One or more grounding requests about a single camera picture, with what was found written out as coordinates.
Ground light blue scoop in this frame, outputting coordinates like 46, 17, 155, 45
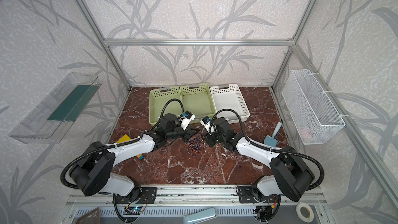
264, 122, 282, 147

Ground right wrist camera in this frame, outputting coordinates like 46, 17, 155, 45
200, 116, 216, 135

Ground black blue orange cables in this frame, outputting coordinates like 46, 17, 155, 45
186, 136, 204, 156

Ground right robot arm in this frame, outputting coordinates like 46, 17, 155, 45
201, 117, 325, 203

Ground white perforated basket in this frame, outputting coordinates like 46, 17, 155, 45
210, 84, 250, 122

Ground white wire mesh basket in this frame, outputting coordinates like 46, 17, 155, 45
282, 69, 346, 145

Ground yellow scoop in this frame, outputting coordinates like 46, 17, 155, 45
117, 134, 144, 160

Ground clear plastic wall shelf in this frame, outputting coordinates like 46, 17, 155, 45
9, 72, 101, 144

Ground light green basket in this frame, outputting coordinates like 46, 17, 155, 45
180, 83, 217, 123
149, 86, 182, 126

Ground left light green basket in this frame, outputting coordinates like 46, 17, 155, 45
149, 86, 182, 126

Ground aluminium frame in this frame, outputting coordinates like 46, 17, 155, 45
74, 0, 398, 207

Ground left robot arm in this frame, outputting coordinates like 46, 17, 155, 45
60, 111, 198, 201

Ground white tape roll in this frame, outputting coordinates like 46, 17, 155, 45
296, 202, 315, 223

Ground middle light green basket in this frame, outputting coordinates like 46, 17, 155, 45
180, 83, 217, 123

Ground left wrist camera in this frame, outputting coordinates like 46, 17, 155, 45
179, 111, 195, 131

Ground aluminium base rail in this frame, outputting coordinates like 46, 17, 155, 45
63, 184, 330, 217

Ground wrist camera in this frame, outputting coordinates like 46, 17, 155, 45
200, 116, 216, 135
179, 111, 195, 131

